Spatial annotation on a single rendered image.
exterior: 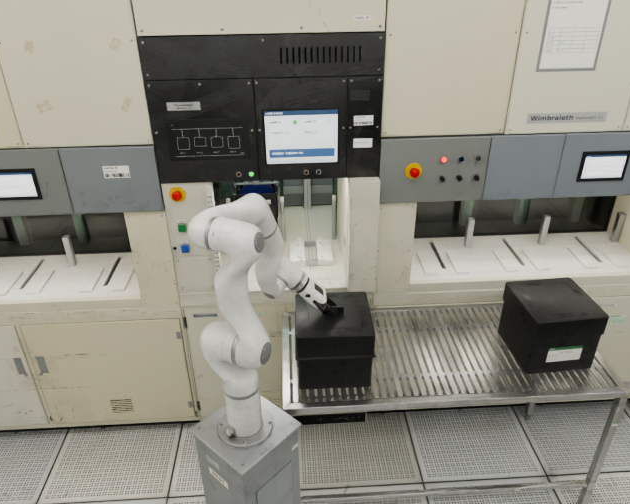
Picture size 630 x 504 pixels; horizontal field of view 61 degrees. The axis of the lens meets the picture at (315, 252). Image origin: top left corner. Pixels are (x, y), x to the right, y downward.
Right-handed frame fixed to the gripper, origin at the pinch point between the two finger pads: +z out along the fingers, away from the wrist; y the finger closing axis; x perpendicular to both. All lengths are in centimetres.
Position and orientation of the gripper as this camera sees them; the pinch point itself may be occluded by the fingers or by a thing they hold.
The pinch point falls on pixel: (331, 307)
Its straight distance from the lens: 203.7
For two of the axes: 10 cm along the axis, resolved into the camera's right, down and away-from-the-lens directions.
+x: -7.0, 6.4, 3.3
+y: -0.4, -4.9, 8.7
